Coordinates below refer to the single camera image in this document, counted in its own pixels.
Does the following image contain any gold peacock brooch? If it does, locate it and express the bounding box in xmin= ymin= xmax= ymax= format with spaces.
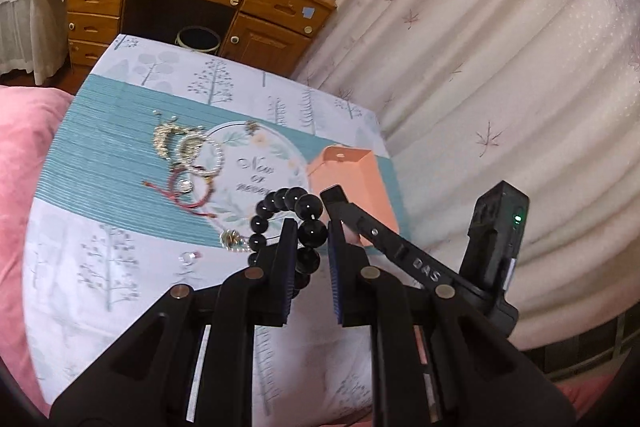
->
xmin=152 ymin=109 xmax=204 ymax=161

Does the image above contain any white floral curtain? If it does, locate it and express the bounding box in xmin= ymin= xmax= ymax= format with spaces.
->
xmin=297 ymin=0 xmax=639 ymax=350

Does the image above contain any peach paper box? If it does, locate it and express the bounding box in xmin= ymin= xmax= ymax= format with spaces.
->
xmin=307 ymin=144 xmax=399 ymax=232

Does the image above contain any pink blanket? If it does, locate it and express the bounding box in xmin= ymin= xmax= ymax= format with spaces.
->
xmin=1 ymin=86 xmax=74 ymax=414

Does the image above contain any patterned teal tablecloth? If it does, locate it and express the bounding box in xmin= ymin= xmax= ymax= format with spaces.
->
xmin=23 ymin=35 xmax=408 ymax=403

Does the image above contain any dark waste bin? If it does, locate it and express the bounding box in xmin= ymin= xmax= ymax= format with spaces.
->
xmin=175 ymin=26 xmax=221 ymax=54

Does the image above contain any white pearl bracelet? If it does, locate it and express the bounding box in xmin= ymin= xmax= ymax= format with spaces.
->
xmin=176 ymin=134 xmax=227 ymax=178

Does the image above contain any red string bracelet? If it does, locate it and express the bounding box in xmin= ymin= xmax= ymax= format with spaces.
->
xmin=141 ymin=166 xmax=217 ymax=210

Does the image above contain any small flower brooch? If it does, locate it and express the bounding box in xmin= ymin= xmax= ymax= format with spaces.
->
xmin=244 ymin=120 xmax=258 ymax=135

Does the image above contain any black bead bracelet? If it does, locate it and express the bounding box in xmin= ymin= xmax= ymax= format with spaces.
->
xmin=246 ymin=185 xmax=330 ymax=298

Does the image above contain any wooden desk with drawers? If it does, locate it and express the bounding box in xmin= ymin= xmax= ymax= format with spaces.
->
xmin=66 ymin=0 xmax=335 ymax=77

